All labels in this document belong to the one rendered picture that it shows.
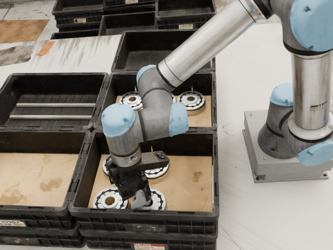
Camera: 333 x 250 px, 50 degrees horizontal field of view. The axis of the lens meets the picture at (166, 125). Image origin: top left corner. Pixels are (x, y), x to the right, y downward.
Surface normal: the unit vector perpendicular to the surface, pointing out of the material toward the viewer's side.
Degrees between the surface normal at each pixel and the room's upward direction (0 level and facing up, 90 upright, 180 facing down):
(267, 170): 90
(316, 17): 83
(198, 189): 0
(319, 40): 83
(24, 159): 0
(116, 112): 0
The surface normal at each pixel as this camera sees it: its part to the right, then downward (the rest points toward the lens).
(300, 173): 0.02, 0.71
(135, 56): -0.07, -0.70
